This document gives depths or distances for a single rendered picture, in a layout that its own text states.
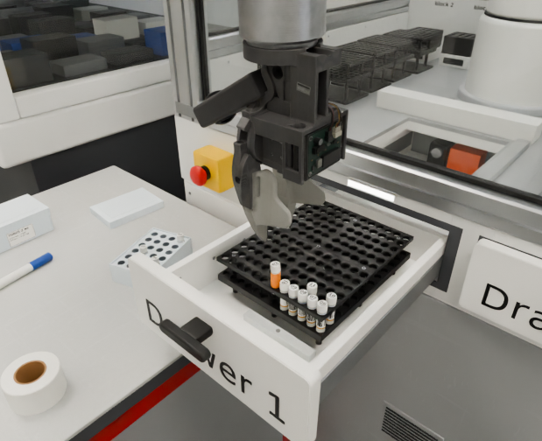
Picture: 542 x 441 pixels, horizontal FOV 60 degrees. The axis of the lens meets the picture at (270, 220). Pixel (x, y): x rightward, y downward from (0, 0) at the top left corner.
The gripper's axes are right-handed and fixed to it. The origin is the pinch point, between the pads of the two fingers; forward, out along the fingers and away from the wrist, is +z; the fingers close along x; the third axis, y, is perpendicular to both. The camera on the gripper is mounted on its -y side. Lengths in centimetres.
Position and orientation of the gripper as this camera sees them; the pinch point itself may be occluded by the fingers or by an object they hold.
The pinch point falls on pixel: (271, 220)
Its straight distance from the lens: 53.7
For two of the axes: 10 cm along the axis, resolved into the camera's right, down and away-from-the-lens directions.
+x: 6.6, -4.3, 6.1
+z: 0.2, 8.3, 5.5
